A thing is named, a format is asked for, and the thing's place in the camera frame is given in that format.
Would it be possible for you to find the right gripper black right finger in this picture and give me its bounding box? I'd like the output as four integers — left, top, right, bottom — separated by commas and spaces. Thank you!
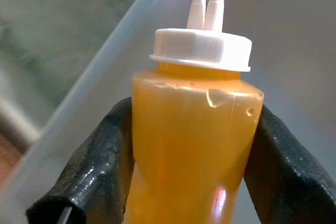
243, 104, 336, 224

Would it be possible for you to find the translucent plastic fridge shelf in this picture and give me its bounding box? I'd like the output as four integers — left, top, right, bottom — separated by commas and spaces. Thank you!
0, 0, 184, 224

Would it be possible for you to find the orange squeeze bottle white cap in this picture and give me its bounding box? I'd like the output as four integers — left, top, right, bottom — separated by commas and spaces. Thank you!
122, 0, 266, 224

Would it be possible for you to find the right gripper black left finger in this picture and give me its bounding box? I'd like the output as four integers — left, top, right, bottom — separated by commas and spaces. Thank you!
25, 97, 136, 224

